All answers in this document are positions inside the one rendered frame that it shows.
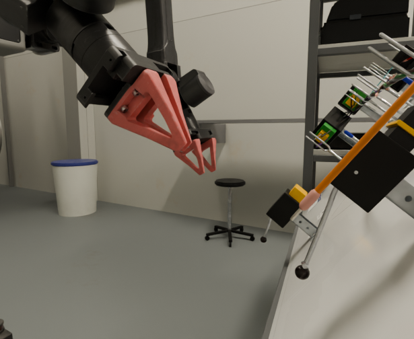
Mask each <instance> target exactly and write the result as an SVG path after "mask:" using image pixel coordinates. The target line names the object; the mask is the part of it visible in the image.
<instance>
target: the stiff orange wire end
mask: <svg viewBox="0 0 414 339"><path fill-rule="evenodd" d="M413 94H414V82H412V84H411V85H410V86H409V87H408V88H407V89H406V90H405V91H404V92H403V93H402V94H401V95H400V96H399V98H398V99H397V100H396V101H395V102H394V103H393V104H392V105H391V107H390V108H389V109H388V110H387V111H385V113H384V114H383V115H382V116H381V117H380V118H379V119H378V120H377V121H376V123H375V124H374V125H373V126H372V127H371V128H370V129H369V130H368V132H367V133H366V134H365V135H364V136H363V137H362V138H361V139H360V140H359V141H358V142H357V143H356V144H355V145H354V146H353V148H352V149H351V150H350V151H349V152H348V153H347V154H346V155H345V156H344V158H342V160H341V161H340V162H339V163H338V164H337V165H336V166H335V167H334V168H333V169H332V170H331V172H330V173H329V174H328V175H327V176H326V177H325V178H324V179H323V180H322V182H321V183H320V184H319V185H317V187H315V189H313V190H311V191H310V192H309V193H308V194H307V195H306V196H305V197H304V199H303V200H302V201H301V202H300V204H299V209H298V210H297V211H296V212H295V213H294V214H293V215H292V216H291V218H290V221H293V220H294V219H295V218H296V217H297V216H298V215H299V214H300V213H301V212H302V211H306V210H308V209H309V208H310V207H311V206H312V205H313V204H314V203H315V202H316V201H317V199H318V198H319V197H320V194H321V193H322V191H323V190H324V189H325V188H326V187H327V186H328V185H329V184H330V183H331V182H332V181H333V180H334V179H335V178H336V177H337V176H338V175H339V174H340V173H341V171H342V170H343V169H344V168H345V167H346V166H347V165H348V164H349V163H350V161H351V160H352V159H353V158H354V157H355V156H356V155H357V154H358V153H359V152H360V151H361V150H362V149H363V148H364V147H365V146H366V145H367V144H368V142H369V141H370V140H371V139H372V138H373V137H374V136H375V135H376V134H377V133H378V131H379V130H380V129H381V128H382V127H383V126H384V125H385V124H386V123H387V122H388V121H389V120H390V119H391V118H392V117H393V116H394V115H395V114H396V112H397V111H398V110H399V109H400V108H401V107H402V106H403V105H404V104H405V102H406V101H407V100H408V99H409V98H410V97H411V96H412V95H413Z"/></svg>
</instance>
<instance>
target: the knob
mask: <svg viewBox="0 0 414 339"><path fill-rule="evenodd" d="M295 274H296V276H297V277H298V278H299V279H301V280H306V279H307V278H308V277H309V276H310V271H309V269H304V268H303V267H302V265H299V266H297V267H296V269H295Z"/></svg>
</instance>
